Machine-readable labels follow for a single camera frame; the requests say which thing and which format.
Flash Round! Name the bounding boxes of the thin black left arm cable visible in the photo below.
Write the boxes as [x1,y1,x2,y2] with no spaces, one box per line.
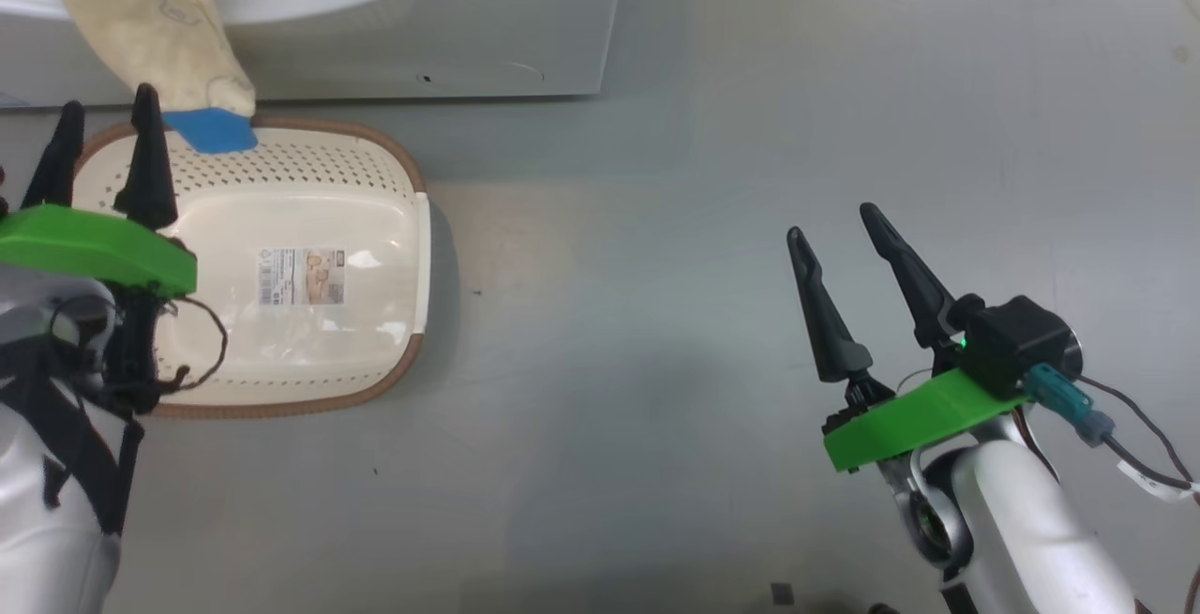
[155,295,231,392]

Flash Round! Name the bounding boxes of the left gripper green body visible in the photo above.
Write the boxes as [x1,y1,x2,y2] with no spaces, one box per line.
[0,203,199,299]

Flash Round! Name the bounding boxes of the right camera cable teal plug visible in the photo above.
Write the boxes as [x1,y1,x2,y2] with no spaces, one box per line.
[1025,363,1200,504]

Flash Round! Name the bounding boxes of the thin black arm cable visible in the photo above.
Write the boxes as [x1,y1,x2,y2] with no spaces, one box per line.
[155,295,231,392]
[1069,372,1200,493]

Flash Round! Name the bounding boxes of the cream perforated laundry basket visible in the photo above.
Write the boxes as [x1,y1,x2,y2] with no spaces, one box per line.
[67,117,432,420]

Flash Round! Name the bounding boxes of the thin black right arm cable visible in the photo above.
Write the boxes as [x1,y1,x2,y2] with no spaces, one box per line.
[1069,372,1200,493]

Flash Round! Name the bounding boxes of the white front-load washing machine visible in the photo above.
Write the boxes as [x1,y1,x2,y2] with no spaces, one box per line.
[0,0,629,111]

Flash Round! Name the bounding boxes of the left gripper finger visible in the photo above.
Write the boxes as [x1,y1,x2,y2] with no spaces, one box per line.
[19,101,86,212]
[113,82,180,231]

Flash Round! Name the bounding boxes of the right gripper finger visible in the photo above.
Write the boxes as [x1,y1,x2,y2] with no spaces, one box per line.
[787,226,873,384]
[859,202,961,351]

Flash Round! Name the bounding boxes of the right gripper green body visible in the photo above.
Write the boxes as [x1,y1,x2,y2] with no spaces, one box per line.
[822,367,1030,474]

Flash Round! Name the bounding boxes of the cream bear-print garment blue cuffs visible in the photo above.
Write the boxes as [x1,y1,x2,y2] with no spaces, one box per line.
[26,0,260,156]

